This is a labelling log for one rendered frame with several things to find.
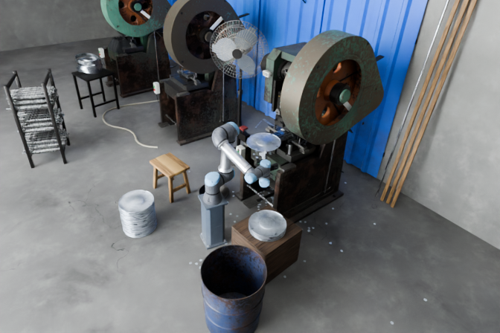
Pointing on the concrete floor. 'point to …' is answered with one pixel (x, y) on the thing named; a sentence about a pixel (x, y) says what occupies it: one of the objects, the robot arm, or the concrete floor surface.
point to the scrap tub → (233, 289)
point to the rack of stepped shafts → (38, 117)
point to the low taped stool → (170, 166)
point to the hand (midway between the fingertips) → (265, 156)
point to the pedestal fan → (228, 50)
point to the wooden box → (280, 262)
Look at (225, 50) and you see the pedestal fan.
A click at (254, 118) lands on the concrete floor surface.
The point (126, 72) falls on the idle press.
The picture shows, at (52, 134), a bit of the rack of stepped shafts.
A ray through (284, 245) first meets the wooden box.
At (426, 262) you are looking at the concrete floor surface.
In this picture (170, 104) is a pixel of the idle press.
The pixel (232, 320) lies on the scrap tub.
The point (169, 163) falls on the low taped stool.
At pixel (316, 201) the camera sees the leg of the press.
